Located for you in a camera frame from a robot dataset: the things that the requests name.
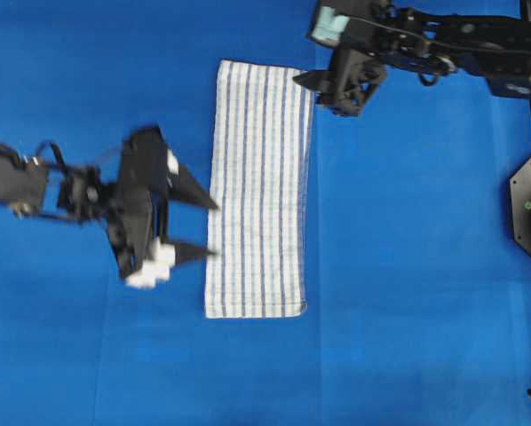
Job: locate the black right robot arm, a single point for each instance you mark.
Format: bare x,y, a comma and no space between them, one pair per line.
496,48

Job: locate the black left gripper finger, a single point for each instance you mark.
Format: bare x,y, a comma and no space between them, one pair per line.
186,252
185,188

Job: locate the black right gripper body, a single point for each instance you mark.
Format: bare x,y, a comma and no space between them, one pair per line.
352,30

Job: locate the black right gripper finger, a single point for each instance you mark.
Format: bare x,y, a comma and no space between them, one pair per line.
314,80

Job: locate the blue white striped towel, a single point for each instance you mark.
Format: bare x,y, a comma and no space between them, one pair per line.
259,179

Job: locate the blue table mat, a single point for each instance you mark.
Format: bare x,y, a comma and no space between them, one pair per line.
418,299

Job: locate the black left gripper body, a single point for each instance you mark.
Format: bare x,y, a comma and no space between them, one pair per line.
138,210

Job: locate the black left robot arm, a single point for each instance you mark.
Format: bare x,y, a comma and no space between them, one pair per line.
35,188

